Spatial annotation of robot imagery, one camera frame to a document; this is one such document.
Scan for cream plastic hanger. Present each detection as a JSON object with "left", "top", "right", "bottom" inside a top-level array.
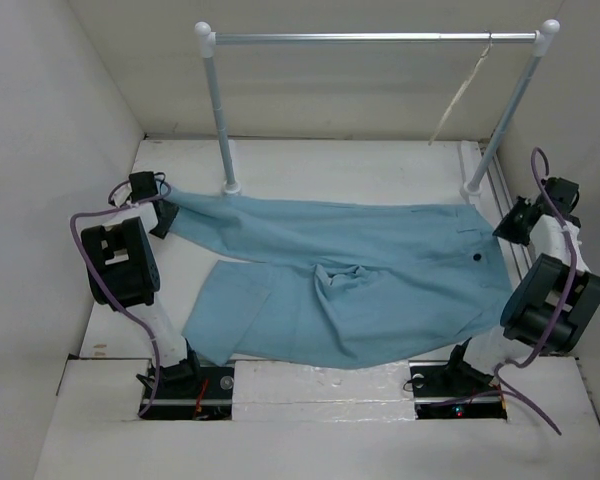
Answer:
[{"left": 427, "top": 41, "right": 493, "bottom": 146}]

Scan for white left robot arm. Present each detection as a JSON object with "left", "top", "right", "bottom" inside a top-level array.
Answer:
[{"left": 70, "top": 171, "right": 203, "bottom": 397}]

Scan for white clothes rack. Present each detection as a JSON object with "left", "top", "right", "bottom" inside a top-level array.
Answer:
[{"left": 193, "top": 19, "right": 560, "bottom": 202}]

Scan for white foam block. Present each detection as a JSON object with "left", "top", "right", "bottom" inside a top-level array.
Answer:
[{"left": 232, "top": 360, "right": 415, "bottom": 423}]

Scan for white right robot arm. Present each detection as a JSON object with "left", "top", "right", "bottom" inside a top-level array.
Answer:
[{"left": 442, "top": 177, "right": 600, "bottom": 394}]

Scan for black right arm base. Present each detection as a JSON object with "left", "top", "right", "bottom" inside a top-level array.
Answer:
[{"left": 403, "top": 340, "right": 508, "bottom": 420}]

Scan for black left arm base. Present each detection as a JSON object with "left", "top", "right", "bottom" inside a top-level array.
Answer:
[{"left": 137, "top": 365, "right": 235, "bottom": 421}]

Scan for light blue trousers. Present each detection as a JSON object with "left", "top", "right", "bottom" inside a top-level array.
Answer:
[{"left": 170, "top": 191, "right": 512, "bottom": 369}]

